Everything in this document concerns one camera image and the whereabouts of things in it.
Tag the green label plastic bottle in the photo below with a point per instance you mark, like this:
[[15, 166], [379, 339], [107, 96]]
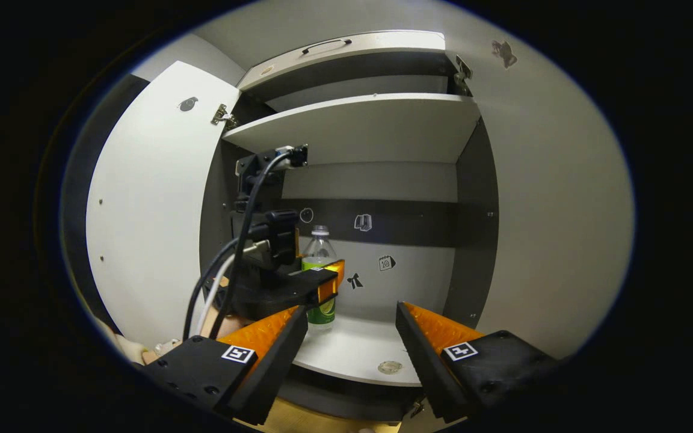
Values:
[[320, 243]]

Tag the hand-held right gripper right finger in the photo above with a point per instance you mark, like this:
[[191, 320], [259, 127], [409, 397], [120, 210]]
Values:
[[428, 373]]

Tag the white cabinet shelf board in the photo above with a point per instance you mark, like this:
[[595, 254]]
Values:
[[358, 349], [370, 129]]

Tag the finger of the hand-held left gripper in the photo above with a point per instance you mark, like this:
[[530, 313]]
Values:
[[316, 279]]

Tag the grey stickers white cabinet door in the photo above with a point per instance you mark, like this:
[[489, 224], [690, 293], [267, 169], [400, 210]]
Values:
[[551, 210]]

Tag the white cabinet drawer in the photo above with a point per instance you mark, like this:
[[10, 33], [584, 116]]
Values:
[[382, 45]]

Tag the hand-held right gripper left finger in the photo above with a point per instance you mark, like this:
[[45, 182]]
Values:
[[274, 367]]

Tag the white and grey cabinet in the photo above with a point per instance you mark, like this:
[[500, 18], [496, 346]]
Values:
[[382, 180]]

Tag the metal door hinge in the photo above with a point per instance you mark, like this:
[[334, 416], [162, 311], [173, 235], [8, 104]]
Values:
[[462, 69], [223, 115]]

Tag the checkered sticker white cabinet door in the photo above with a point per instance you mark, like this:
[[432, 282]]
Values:
[[154, 210]]

